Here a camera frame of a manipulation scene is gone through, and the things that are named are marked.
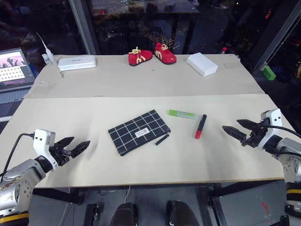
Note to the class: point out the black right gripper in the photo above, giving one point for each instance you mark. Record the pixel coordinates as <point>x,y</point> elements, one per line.
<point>255,136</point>

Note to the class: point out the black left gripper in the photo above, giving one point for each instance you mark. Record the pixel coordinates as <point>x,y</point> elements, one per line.
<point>58,153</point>

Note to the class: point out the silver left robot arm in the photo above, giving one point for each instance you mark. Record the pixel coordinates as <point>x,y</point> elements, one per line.
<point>16,183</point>

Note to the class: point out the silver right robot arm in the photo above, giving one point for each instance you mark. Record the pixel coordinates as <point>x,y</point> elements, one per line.
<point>288,153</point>

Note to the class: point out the black white grid pencil case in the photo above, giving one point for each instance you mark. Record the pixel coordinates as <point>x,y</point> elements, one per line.
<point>138,132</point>

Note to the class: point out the white flat rectangular case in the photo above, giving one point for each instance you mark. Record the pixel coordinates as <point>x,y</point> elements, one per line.
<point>77,62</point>

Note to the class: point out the black red marker pen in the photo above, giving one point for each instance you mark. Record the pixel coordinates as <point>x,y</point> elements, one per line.
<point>200,127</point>

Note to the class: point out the green highlighter pen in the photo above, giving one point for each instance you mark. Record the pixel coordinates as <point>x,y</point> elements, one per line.
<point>181,114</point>

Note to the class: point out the green block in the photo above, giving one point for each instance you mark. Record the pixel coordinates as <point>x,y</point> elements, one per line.
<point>269,72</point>

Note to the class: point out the white cardboard box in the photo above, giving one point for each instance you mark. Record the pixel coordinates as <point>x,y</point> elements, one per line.
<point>201,64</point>

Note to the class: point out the dark rounded shape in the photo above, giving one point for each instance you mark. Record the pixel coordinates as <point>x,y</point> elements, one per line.
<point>124,214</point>
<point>181,213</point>

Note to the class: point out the laptop computer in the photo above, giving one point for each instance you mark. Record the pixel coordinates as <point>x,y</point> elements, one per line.
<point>13,75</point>

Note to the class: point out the white glue tube with nozzle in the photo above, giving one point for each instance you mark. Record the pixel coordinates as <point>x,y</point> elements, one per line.
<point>48,53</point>

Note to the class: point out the red shoe with yellow laces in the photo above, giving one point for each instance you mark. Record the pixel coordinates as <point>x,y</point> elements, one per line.
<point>164,54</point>
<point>140,57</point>

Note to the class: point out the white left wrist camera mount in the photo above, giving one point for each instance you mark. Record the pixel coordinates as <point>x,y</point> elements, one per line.
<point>42,141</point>

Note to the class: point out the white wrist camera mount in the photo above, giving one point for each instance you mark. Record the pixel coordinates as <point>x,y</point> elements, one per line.
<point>272,127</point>
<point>42,141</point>

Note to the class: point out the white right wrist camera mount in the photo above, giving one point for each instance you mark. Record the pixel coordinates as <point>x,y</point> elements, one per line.
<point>272,127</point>

